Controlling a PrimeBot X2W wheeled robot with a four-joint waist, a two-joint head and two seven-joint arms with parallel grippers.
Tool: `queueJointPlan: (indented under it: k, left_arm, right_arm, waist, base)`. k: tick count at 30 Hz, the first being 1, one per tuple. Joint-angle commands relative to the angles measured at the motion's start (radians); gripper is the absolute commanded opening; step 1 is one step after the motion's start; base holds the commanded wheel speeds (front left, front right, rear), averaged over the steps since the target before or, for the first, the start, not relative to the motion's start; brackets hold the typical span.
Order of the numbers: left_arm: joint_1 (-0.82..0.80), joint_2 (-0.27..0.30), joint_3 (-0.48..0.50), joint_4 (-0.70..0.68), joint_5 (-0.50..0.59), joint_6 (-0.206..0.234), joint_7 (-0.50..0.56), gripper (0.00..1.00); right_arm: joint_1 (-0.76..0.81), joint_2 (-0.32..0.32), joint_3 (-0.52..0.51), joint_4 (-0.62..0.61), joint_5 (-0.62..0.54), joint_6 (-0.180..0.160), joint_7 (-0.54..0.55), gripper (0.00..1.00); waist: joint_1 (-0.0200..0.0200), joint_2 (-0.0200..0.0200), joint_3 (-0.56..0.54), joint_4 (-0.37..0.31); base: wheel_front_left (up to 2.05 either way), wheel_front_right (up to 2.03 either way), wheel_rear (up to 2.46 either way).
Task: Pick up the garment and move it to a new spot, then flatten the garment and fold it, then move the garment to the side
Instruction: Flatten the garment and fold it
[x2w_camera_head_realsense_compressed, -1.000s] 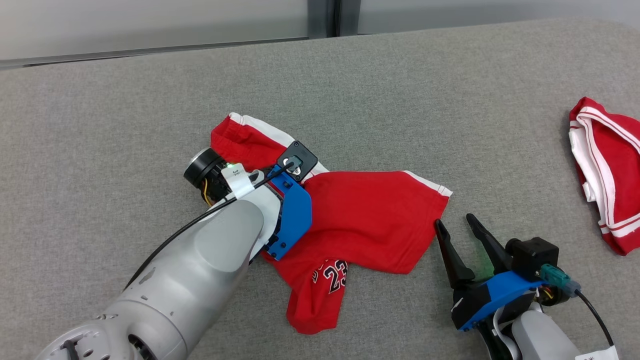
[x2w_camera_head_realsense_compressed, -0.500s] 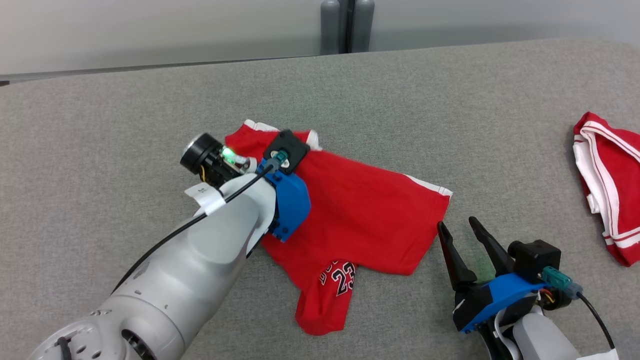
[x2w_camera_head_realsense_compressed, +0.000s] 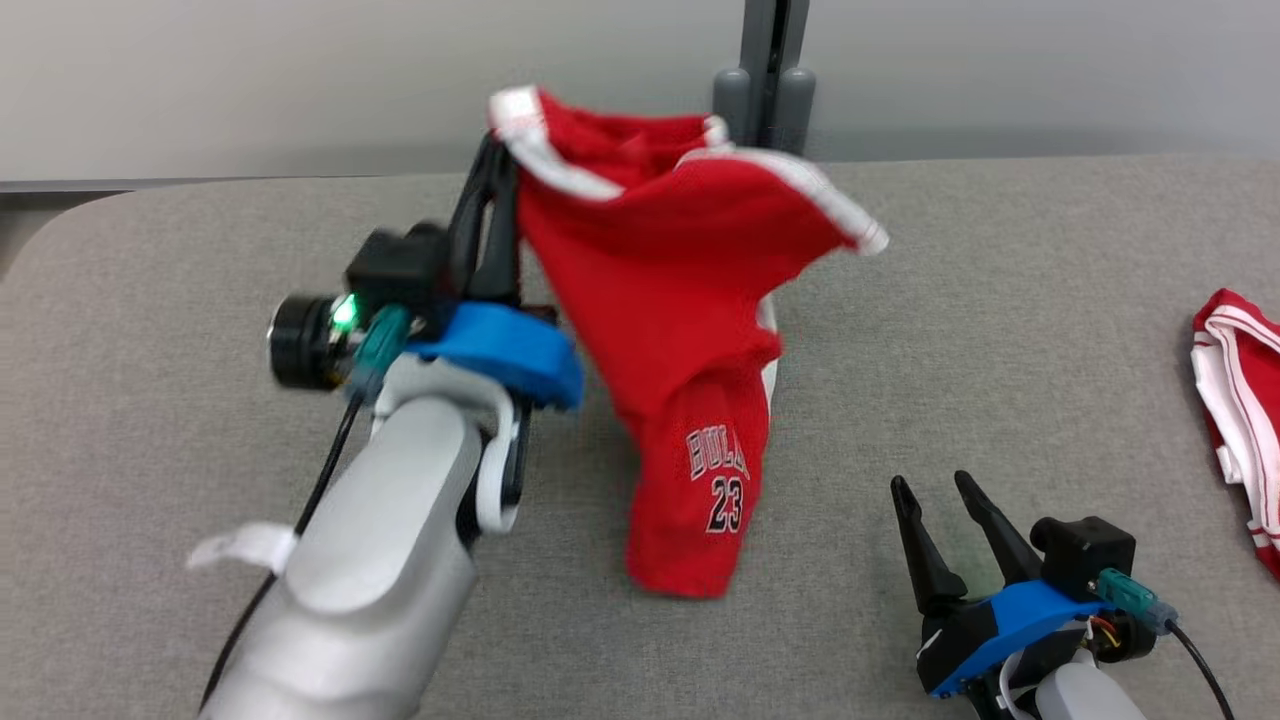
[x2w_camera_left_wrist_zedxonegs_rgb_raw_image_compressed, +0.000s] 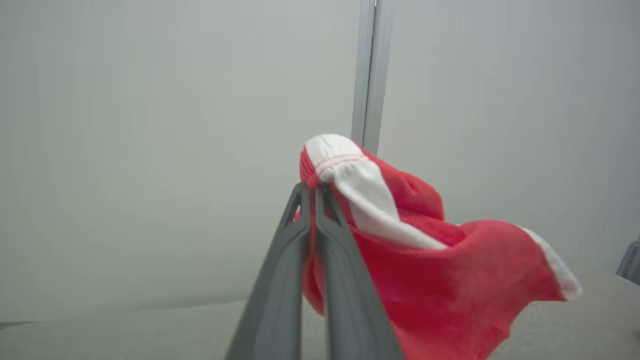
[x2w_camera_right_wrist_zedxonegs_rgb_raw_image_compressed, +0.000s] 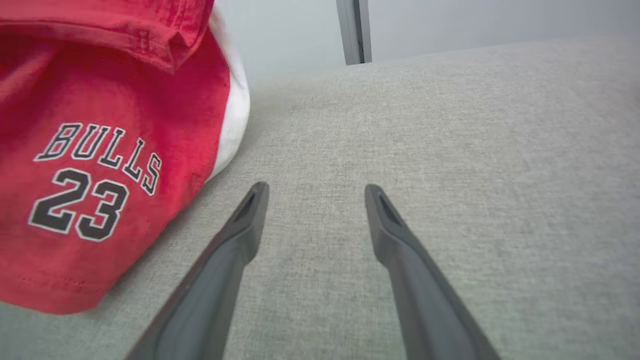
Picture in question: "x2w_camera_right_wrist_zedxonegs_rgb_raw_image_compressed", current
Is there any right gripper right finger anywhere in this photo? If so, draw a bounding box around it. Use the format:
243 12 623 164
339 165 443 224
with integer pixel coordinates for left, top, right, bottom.
364 184 502 360

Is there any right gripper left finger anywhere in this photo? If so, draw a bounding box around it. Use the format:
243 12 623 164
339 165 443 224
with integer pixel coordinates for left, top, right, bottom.
125 181 270 360

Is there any red and white Bulls jersey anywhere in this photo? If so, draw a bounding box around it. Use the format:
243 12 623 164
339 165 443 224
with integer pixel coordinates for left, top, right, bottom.
0 0 251 316

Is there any grey partition post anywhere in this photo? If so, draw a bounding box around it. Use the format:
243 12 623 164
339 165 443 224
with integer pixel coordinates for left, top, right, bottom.
336 0 372 66

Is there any grey fabric sofa cushion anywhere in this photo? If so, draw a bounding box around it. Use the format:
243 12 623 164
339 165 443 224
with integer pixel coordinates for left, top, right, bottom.
0 34 640 360

